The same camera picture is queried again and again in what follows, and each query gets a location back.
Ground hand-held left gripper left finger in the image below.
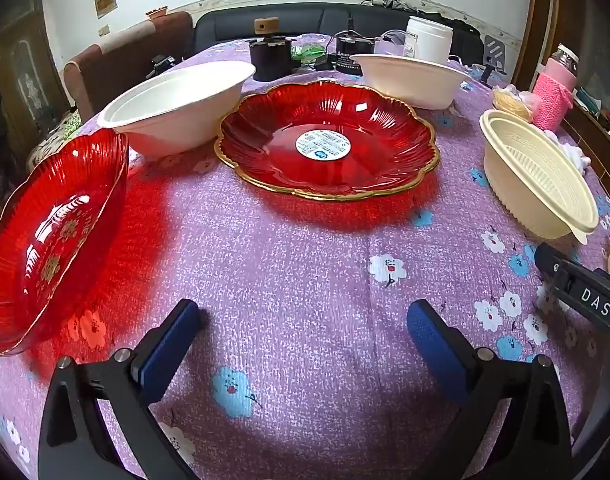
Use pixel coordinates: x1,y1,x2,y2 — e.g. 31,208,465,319
38,298,202,480

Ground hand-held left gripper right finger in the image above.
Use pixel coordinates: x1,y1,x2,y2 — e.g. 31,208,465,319
406,300,573,480

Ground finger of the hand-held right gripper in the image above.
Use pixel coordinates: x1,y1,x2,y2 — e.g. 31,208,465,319
535,242,580,291

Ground red glass bowl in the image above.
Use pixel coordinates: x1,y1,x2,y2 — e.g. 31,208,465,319
0,127,130,357

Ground white paper bowl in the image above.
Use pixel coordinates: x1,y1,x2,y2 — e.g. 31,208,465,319
350,53,473,111
96,60,256,157

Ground red plate with round label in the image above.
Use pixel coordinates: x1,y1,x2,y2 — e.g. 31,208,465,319
214,79,441,202

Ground crumpled white tissue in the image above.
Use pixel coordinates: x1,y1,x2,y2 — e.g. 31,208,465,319
544,129,594,172

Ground wooden sideboard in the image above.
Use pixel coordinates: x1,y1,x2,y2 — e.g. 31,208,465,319
560,85,610,206

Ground purple floral tablecloth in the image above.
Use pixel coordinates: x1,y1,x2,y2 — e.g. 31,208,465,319
0,32,610,480

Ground bottle in pink knit sleeve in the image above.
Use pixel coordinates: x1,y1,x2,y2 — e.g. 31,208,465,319
531,43,579,134

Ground bagged bread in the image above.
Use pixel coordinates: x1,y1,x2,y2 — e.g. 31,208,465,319
492,85,542,124

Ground black slotted spatula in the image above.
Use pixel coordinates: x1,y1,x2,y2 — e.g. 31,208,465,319
482,35,508,84

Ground patterned cushion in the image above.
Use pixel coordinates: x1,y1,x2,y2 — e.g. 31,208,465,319
26,110,82,172

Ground white plastic jar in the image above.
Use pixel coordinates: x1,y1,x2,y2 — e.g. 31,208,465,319
404,15,454,64

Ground black gadgets on armchair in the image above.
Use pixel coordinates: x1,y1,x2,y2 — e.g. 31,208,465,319
151,55,176,79

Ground black round device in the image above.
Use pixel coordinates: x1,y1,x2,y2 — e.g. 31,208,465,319
333,31,377,76

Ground brown armchair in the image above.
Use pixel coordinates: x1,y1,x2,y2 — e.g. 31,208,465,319
62,10,194,122

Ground black cylindrical container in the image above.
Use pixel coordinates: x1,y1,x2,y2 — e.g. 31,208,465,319
248,35,294,82

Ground green packet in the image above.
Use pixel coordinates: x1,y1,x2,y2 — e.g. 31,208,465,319
291,43,327,64

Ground black leather sofa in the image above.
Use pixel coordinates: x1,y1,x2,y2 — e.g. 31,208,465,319
194,2,486,61

